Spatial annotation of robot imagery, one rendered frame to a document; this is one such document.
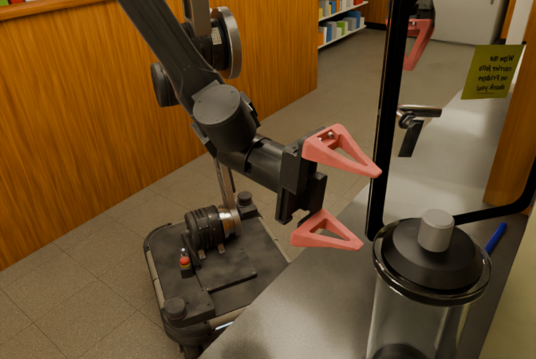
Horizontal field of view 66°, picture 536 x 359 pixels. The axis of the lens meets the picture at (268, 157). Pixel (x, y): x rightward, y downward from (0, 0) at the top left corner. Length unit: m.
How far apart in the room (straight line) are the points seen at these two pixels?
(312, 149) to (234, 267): 1.29
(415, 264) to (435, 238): 0.03
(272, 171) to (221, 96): 0.10
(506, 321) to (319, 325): 0.24
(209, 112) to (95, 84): 1.88
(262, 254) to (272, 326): 1.13
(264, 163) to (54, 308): 1.74
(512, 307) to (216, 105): 0.41
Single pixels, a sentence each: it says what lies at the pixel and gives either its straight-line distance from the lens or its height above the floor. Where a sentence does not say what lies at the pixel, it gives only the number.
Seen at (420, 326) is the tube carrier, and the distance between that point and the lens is 0.45.
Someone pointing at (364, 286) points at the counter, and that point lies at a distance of 0.71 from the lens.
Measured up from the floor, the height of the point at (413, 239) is 1.18.
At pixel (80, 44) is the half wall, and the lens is 2.26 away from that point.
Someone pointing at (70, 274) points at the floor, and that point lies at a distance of 2.26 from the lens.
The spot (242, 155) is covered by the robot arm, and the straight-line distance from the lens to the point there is 0.51.
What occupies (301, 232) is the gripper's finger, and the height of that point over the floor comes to 1.13.
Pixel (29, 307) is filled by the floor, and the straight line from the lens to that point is 2.20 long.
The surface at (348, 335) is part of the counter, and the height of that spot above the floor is 0.94.
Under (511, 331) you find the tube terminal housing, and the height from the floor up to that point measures 1.02.
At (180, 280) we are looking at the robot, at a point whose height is 0.24.
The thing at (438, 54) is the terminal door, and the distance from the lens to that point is 0.59.
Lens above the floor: 1.46
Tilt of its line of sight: 31 degrees down
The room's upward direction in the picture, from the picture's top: 2 degrees counter-clockwise
